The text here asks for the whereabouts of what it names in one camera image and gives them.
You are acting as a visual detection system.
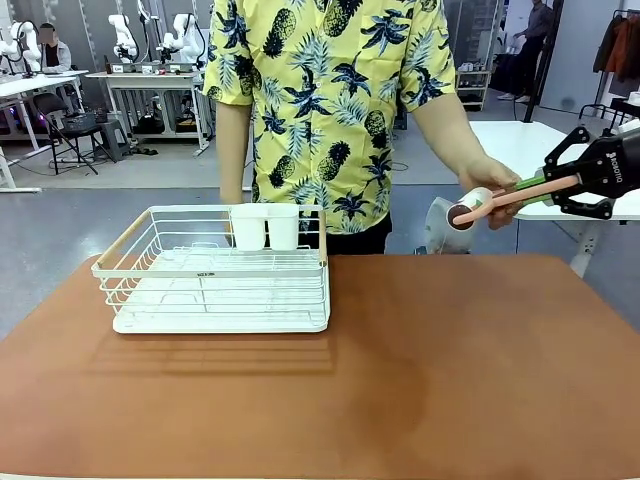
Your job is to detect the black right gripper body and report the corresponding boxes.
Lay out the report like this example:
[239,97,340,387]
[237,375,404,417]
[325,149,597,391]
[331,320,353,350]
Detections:
[573,127,640,201]

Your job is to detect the pink lint roller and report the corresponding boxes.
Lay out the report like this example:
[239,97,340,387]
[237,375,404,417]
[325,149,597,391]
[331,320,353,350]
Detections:
[446,172,584,233]

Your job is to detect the white wire dish rack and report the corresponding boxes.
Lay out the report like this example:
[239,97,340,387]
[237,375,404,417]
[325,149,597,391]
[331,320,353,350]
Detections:
[90,203,332,336]

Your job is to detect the person's right forearm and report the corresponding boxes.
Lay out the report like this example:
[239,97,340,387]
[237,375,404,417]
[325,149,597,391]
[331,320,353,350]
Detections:
[215,97,256,205]

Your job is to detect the person's left forearm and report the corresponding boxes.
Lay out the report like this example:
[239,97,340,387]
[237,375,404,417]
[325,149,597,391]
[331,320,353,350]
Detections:
[411,92,494,175]

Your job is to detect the person's left hand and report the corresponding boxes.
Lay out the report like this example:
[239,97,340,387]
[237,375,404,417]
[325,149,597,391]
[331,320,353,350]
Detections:
[457,156,524,232]

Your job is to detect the large white table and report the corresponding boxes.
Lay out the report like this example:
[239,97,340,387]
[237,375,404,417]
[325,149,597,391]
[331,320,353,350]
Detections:
[468,119,640,279]

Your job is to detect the standing person in dark clothes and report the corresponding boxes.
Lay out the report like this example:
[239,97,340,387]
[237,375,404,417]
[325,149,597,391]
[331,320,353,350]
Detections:
[513,0,555,104]

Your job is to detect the wooden shoe rack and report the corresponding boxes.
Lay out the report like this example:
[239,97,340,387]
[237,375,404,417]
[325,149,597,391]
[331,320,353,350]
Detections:
[455,68,492,112]

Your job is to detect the clothes rack with jackets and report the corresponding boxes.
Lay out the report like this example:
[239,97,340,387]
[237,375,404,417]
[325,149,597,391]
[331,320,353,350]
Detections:
[578,8,640,121]

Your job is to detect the white plastic bag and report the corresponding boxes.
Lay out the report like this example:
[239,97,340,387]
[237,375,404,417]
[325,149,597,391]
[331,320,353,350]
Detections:
[423,196,475,255]

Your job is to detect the person's black trousers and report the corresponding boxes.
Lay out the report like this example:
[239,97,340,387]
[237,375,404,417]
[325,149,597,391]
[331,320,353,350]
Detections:
[323,210,394,256]

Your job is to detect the person in pineapple shirt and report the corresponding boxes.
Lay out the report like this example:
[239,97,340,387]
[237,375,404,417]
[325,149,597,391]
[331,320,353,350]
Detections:
[202,0,458,235]

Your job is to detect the white plastic cutlery holder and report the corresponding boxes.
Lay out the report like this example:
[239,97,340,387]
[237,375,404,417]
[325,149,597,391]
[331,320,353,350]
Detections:
[229,204,301,252]

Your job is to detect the white workbench with robots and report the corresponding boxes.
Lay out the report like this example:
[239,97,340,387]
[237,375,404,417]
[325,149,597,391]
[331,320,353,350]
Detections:
[83,68,212,152]

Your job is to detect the grey plastic stool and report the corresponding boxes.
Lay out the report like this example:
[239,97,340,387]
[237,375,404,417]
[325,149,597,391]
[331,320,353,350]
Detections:
[94,118,132,163]

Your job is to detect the black folding chair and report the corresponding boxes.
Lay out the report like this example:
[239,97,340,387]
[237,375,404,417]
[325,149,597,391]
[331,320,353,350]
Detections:
[31,92,100,177]

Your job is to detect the seated person in grey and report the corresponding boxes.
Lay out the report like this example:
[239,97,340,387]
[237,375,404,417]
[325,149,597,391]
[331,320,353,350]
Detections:
[37,21,73,72]

